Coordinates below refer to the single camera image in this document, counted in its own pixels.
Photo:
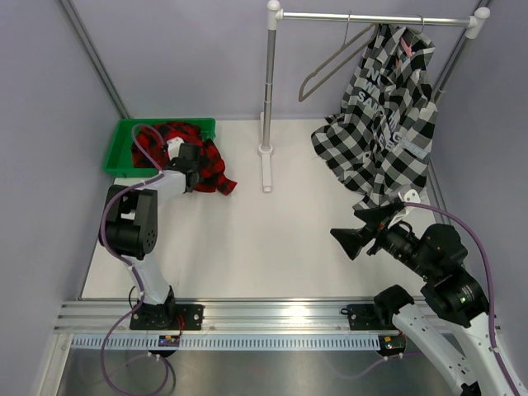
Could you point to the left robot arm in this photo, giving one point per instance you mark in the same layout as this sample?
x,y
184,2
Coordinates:
x,y
129,232

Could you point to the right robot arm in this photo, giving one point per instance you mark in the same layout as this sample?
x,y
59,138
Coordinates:
x,y
478,365

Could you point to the red black plaid shirt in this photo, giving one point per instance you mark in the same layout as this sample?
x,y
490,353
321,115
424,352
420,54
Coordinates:
x,y
148,151

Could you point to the pink clothes hanger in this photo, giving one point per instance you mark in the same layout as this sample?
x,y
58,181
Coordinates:
x,y
406,52

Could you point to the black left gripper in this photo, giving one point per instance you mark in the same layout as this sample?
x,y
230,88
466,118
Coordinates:
x,y
172,163

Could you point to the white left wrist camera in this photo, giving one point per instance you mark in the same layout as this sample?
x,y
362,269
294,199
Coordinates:
x,y
172,147

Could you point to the green plastic tray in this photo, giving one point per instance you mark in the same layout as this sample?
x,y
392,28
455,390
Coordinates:
x,y
119,160

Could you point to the white slotted cable duct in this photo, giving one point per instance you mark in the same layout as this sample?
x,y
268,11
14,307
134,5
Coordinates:
x,y
211,342

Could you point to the black white plaid shirt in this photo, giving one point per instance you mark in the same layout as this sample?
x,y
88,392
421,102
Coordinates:
x,y
381,139

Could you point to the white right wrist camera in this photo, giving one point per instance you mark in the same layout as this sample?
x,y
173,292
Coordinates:
x,y
406,194

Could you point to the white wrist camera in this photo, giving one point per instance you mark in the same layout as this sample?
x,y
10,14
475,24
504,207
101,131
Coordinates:
x,y
406,194
172,147

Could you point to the metal clothes rack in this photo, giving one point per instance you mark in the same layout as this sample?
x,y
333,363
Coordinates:
x,y
472,26

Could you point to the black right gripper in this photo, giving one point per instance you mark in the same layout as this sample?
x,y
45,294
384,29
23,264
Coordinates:
x,y
378,219

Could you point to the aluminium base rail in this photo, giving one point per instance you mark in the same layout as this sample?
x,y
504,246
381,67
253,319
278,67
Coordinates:
x,y
226,316

